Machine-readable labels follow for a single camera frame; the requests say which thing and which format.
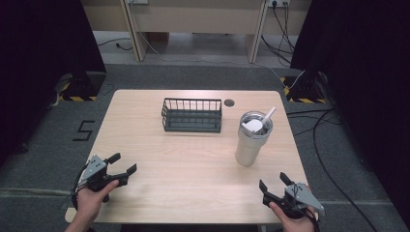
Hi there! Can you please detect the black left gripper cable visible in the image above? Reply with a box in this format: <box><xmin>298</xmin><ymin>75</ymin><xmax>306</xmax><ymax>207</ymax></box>
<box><xmin>71</xmin><ymin>163</ymin><xmax>90</xmax><ymax>211</ymax></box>

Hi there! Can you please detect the stand base with hazard tape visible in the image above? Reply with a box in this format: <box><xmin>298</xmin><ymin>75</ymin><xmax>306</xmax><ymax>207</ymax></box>
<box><xmin>279</xmin><ymin>71</ymin><xmax>329</xmax><ymax>105</ymax></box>
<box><xmin>52</xmin><ymin>71</ymin><xmax>107</xmax><ymax>102</ymax></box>

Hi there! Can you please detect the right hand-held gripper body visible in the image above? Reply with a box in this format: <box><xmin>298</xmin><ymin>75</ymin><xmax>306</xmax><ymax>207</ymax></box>
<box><xmin>262</xmin><ymin>182</ymin><xmax>326</xmax><ymax>220</ymax></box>

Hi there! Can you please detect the black hanging cable bundle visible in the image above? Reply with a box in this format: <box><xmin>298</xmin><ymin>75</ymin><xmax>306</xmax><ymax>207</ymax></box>
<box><xmin>260</xmin><ymin>2</ymin><xmax>297</xmax><ymax>66</ymax></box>

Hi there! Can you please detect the short black floor cable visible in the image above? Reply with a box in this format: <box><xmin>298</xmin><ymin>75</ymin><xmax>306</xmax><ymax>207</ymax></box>
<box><xmin>97</xmin><ymin>37</ymin><xmax>133</xmax><ymax>52</ymax></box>

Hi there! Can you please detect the person's left hand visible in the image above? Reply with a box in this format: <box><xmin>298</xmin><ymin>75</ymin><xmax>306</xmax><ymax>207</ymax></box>
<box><xmin>74</xmin><ymin>179</ymin><xmax>120</xmax><ymax>224</ymax></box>

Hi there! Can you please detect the white straw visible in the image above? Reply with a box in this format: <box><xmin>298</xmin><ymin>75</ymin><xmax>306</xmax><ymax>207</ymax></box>
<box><xmin>261</xmin><ymin>106</ymin><xmax>278</xmax><ymax>126</ymax></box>

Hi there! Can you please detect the white power strip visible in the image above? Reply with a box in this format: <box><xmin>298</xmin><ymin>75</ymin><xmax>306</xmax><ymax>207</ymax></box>
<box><xmin>267</xmin><ymin>0</ymin><xmax>292</xmax><ymax>9</ymax></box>

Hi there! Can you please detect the black wire basket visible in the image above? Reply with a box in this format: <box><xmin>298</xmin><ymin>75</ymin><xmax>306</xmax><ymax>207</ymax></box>
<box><xmin>161</xmin><ymin>98</ymin><xmax>223</xmax><ymax>134</ymax></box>

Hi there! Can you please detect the white tumbler cup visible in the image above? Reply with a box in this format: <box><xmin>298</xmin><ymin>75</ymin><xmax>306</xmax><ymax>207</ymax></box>
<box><xmin>234</xmin><ymin>110</ymin><xmax>275</xmax><ymax>168</ymax></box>

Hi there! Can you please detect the black floor cable bundle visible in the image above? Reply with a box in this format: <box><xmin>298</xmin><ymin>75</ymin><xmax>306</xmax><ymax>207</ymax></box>
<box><xmin>285</xmin><ymin>108</ymin><xmax>379</xmax><ymax>232</ymax></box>

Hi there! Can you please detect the black curtain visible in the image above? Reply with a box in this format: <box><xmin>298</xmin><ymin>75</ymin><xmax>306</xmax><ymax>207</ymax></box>
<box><xmin>289</xmin><ymin>0</ymin><xmax>410</xmax><ymax>223</ymax></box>
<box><xmin>0</xmin><ymin>0</ymin><xmax>107</xmax><ymax>168</ymax></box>

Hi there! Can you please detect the person's right hand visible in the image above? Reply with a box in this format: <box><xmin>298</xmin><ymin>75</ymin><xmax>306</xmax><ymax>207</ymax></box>
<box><xmin>268</xmin><ymin>201</ymin><xmax>321</xmax><ymax>232</ymax></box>

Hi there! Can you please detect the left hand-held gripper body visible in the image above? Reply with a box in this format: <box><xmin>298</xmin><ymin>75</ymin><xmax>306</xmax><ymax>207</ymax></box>
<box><xmin>78</xmin><ymin>155</ymin><xmax>131</xmax><ymax>194</ymax></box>

